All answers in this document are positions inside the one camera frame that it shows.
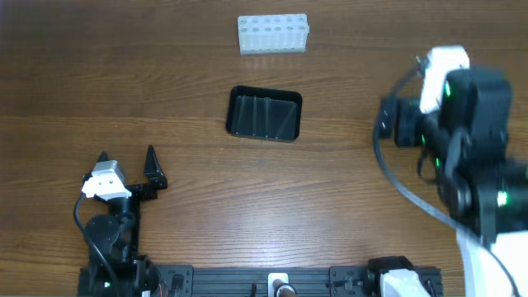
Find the black tray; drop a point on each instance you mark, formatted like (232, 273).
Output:
(281, 108)

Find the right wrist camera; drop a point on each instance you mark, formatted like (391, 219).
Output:
(443, 70)

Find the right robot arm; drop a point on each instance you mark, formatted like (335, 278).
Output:
(478, 123)

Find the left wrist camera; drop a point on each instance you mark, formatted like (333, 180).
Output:
(105, 181)

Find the mounting rail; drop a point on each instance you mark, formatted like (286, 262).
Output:
(231, 282)

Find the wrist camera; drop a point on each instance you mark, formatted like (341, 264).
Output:
(105, 181)
(443, 70)

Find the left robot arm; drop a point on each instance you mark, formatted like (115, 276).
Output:
(103, 231)

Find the white test tube rack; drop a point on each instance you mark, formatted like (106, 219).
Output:
(272, 41)

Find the clear test tube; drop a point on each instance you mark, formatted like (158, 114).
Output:
(243, 115)
(255, 117)
(268, 117)
(286, 121)

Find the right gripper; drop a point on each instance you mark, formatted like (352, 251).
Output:
(406, 123)

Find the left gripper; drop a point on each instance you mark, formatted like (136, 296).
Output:
(144, 193)

